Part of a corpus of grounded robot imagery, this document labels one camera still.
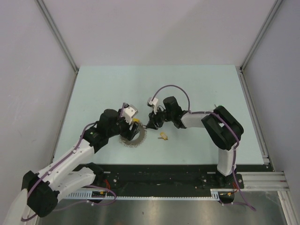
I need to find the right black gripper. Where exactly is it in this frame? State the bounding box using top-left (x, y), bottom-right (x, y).
top-left (146, 106), bottom-right (174, 130)

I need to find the metal key organizer ring disc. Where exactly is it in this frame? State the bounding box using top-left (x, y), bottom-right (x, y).
top-left (119, 122), bottom-right (147, 148)

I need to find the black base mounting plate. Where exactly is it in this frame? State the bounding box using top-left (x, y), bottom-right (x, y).
top-left (69, 163), bottom-right (234, 197)

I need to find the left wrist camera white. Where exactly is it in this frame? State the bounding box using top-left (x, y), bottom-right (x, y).
top-left (120, 103), bottom-right (138, 124)

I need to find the white slotted cable duct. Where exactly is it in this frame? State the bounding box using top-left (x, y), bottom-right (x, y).
top-left (64, 189), bottom-right (233, 201)

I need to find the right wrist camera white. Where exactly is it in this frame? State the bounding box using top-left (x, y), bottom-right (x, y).
top-left (147, 97), bottom-right (159, 114)

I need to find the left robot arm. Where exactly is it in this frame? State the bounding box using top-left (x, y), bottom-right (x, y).
top-left (22, 104), bottom-right (139, 218)

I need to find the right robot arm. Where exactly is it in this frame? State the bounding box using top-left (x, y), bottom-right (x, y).
top-left (146, 96), bottom-right (244, 188)

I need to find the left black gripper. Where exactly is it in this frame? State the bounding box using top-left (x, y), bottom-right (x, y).
top-left (107, 109), bottom-right (138, 140)

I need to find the left aluminium frame post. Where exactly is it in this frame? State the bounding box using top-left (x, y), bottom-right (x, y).
top-left (35, 0), bottom-right (79, 73)

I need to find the aluminium front rail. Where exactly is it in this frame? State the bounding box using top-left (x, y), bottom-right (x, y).
top-left (240, 172), bottom-right (289, 191)

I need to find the right aluminium frame post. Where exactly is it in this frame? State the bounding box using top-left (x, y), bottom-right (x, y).
top-left (240, 0), bottom-right (284, 71)

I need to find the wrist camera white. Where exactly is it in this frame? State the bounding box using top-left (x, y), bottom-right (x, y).
top-left (147, 97), bottom-right (159, 114)
top-left (120, 103), bottom-right (138, 124)

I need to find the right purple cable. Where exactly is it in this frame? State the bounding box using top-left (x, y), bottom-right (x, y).
top-left (152, 84), bottom-right (257, 211)

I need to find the aluminium frame post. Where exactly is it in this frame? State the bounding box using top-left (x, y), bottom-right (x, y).
top-left (240, 0), bottom-right (284, 71)
top-left (35, 0), bottom-right (79, 73)

